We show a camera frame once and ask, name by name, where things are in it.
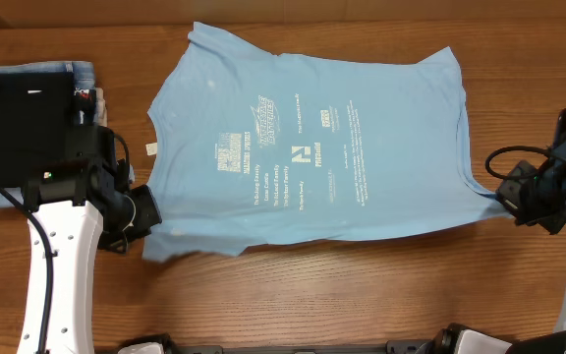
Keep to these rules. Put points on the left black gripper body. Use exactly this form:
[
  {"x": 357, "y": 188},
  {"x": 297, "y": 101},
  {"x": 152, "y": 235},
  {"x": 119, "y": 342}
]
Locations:
[{"x": 134, "y": 218}]

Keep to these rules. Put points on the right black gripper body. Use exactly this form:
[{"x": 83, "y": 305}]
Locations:
[{"x": 540, "y": 200}]

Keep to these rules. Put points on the light blue printed t-shirt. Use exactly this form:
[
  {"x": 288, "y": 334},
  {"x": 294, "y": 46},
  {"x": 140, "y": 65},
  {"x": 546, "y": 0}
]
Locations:
[{"x": 256, "y": 149}]

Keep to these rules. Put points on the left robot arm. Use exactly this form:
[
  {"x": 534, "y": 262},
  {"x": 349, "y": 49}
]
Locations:
[{"x": 75, "y": 210}]

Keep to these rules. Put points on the folded black printed garment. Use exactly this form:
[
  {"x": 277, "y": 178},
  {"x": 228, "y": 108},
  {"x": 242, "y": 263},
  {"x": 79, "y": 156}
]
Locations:
[{"x": 84, "y": 103}]

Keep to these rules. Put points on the folded blue jeans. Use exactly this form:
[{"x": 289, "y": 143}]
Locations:
[{"x": 84, "y": 78}]

